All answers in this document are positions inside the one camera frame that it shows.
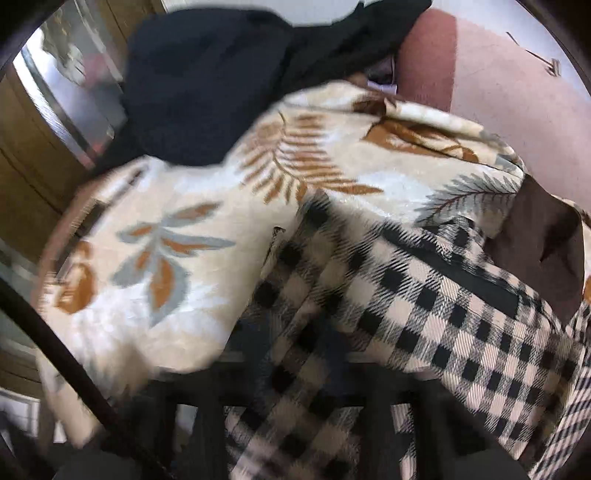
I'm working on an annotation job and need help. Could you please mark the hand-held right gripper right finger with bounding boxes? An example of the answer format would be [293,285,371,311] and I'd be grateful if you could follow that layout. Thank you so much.
[318,318,444,480]

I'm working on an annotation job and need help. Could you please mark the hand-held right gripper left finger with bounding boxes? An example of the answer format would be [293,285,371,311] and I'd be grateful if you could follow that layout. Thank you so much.
[152,318,278,480]

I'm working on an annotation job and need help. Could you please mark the black beige checked jacket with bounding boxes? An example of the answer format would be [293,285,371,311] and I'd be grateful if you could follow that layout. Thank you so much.
[224,178,591,480]

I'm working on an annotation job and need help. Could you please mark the leaf print blanket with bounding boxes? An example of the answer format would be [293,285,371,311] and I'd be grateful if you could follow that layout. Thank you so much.
[34,80,591,462]

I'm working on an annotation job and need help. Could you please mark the wooden wardrobe door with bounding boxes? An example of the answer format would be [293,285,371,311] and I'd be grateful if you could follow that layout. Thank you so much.
[0,0,169,400]

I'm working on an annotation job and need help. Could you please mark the black cloth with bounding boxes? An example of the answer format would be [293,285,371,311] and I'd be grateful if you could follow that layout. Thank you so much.
[92,0,432,181]

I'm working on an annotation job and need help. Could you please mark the black eyeglasses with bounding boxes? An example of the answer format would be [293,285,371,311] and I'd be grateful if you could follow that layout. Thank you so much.
[505,31,563,78]

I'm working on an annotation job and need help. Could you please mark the black cable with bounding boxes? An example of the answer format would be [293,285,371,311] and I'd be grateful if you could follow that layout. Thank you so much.
[0,281,176,480]

